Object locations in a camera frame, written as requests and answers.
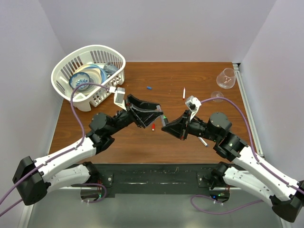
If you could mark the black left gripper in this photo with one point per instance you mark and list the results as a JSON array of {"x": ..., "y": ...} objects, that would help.
[{"x": 142, "y": 118}]

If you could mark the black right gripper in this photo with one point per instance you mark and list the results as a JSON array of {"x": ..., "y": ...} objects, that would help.
[{"x": 177, "y": 128}]

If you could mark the black green highlighter pen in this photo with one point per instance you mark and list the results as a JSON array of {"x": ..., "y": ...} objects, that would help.
[{"x": 164, "y": 120}]

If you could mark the purple marker pen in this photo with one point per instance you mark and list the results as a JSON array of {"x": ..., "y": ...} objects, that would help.
[{"x": 203, "y": 142}]

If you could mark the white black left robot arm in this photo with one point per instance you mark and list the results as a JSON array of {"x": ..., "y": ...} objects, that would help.
[{"x": 35, "y": 178}]

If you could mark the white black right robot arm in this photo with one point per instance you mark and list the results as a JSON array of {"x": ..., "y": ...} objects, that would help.
[{"x": 284, "y": 194}]

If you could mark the white red pen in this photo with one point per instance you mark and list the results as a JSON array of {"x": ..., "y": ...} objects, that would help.
[{"x": 184, "y": 93}]

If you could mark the light blue plate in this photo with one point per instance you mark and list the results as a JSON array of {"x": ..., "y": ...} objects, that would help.
[{"x": 102, "y": 74}]

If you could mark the grey blue mug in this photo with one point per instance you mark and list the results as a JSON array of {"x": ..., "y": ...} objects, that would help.
[{"x": 110, "y": 68}]

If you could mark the beige blue plate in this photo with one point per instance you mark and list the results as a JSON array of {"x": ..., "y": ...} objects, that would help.
[{"x": 95, "y": 77}]

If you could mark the clear wine glass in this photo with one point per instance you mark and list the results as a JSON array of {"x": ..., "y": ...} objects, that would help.
[{"x": 226, "y": 80}]

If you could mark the blue patterned bowl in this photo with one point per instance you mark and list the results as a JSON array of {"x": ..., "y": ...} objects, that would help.
[{"x": 79, "y": 80}]

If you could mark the white dish rack basket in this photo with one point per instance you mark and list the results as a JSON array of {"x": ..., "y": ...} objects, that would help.
[{"x": 87, "y": 56}]

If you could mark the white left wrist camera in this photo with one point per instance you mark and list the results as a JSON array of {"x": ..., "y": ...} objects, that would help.
[{"x": 119, "y": 97}]

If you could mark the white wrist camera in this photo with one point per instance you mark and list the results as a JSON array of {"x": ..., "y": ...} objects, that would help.
[
  {"x": 119, "y": 97},
  {"x": 193, "y": 105}
]

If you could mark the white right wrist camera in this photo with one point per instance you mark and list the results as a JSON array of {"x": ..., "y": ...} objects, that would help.
[{"x": 193, "y": 105}]

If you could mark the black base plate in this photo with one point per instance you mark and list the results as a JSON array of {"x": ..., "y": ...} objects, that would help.
[{"x": 189, "y": 179}]

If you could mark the aluminium frame rail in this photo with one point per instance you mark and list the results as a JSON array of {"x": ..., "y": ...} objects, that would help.
[{"x": 236, "y": 67}]

